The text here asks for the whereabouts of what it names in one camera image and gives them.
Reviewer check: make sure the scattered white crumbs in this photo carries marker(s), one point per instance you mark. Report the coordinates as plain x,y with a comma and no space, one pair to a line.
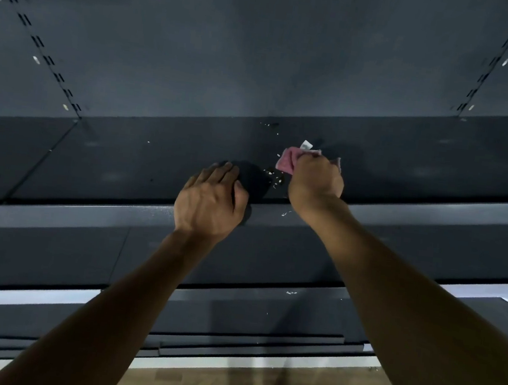
274,176

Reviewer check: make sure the person's right hand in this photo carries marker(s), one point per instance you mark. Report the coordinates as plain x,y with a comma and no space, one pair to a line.
316,183

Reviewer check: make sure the person's right forearm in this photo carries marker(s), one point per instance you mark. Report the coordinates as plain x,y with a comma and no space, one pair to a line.
412,324

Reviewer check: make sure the pink cleaning cloth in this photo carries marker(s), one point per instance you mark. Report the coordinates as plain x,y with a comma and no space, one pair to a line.
286,161

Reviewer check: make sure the person's right fingers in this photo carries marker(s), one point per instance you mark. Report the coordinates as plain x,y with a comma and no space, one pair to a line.
316,160

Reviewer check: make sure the person's left thumb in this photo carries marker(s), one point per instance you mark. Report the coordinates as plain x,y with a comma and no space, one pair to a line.
241,197

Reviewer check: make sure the dark grey shelving back panel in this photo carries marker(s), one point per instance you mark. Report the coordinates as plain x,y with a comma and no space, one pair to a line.
261,41

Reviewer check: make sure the person's left forearm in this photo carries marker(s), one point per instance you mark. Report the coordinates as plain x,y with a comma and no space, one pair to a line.
110,310

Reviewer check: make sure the person's left hand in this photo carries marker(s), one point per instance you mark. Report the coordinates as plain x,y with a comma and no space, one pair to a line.
207,208

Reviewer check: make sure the dark grey metal shelf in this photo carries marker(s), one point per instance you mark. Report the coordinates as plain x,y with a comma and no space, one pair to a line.
230,328
71,252
103,165

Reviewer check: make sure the slotted shelving upright rail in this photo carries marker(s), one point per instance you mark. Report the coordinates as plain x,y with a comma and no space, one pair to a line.
37,40
491,65

